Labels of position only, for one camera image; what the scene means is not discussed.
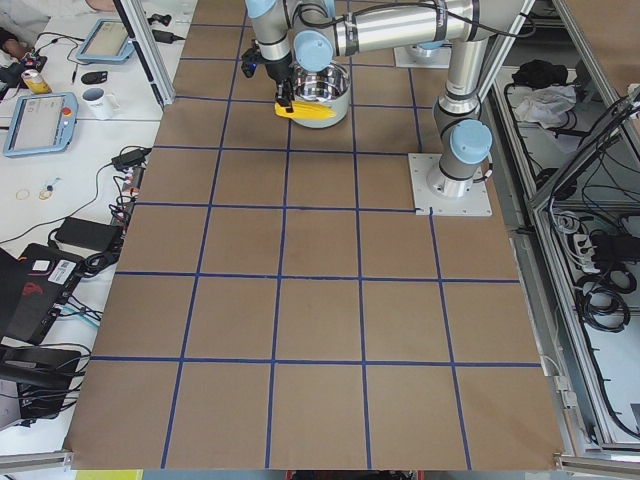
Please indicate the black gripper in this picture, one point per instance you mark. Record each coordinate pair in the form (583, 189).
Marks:
(278, 70)

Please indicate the yellow corn cob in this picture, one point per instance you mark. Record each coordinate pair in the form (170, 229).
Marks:
(304, 110)

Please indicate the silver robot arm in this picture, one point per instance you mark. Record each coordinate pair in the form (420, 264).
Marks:
(304, 37)

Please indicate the white electric cooking pot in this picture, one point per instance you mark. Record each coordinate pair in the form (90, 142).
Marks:
(330, 86)

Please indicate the black power adapter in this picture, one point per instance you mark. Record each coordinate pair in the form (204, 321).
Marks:
(130, 159)

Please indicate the white mug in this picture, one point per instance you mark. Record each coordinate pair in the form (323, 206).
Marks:
(103, 105)

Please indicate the far teach pendant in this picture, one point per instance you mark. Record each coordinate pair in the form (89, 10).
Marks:
(107, 42)

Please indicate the teach pendant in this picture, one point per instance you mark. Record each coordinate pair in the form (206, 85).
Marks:
(41, 124)
(107, 42)

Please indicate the black power brick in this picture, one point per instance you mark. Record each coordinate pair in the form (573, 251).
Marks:
(88, 234)

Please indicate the near teach pendant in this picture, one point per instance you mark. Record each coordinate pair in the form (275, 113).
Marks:
(41, 124)

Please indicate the yellow drink can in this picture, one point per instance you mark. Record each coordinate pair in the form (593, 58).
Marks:
(35, 82)

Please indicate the black laptop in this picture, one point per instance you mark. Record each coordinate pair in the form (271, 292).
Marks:
(34, 286)

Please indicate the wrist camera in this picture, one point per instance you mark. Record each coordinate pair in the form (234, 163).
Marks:
(251, 58)

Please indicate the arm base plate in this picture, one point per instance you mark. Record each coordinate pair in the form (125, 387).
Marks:
(418, 57)
(436, 194)

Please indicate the aluminium frame post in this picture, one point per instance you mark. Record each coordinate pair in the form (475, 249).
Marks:
(132, 15)

